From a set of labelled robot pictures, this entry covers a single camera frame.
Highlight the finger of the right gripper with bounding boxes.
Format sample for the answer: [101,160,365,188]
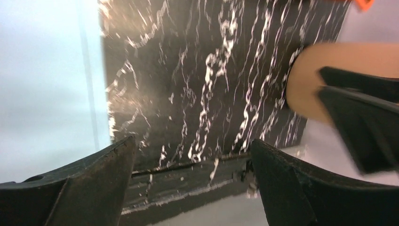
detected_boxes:
[318,86,399,174]
[319,66,399,103]

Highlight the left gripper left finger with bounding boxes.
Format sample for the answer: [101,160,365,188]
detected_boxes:
[0,137,136,226]

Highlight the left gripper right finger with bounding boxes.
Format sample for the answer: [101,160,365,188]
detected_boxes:
[250,139,399,226]

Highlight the tan bucket with black liner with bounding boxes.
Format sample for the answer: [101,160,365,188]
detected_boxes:
[286,42,399,125]

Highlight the orange plastic tray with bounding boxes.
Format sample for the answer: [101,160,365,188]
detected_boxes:
[353,0,374,12]

